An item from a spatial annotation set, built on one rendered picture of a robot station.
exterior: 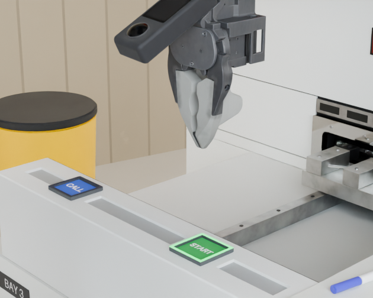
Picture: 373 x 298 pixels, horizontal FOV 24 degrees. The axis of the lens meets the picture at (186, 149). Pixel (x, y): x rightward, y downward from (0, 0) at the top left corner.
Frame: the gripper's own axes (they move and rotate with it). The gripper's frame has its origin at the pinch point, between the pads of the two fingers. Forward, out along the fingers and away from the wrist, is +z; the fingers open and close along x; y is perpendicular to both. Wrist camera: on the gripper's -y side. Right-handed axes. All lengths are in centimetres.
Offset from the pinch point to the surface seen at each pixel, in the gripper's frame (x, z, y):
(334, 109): 25, 15, 58
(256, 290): -11.0, 14.7, -1.3
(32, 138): 154, 57, 73
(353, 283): -18.6, 13.4, 6.1
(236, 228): 17.8, 25.7, 25.3
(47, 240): 26.6, 21.3, -4.0
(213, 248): -0.9, 14.3, 1.9
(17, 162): 158, 66, 70
